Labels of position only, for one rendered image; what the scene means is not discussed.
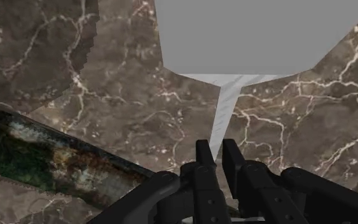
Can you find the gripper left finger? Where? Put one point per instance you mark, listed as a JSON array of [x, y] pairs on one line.
[[204, 186]]

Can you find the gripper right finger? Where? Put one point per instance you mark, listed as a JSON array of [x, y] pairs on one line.
[[259, 186]]

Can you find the grey robot stand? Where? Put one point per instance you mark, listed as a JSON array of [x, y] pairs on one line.
[[259, 34]]

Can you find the dark green rusty patterned slab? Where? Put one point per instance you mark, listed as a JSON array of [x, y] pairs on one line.
[[42, 155]]

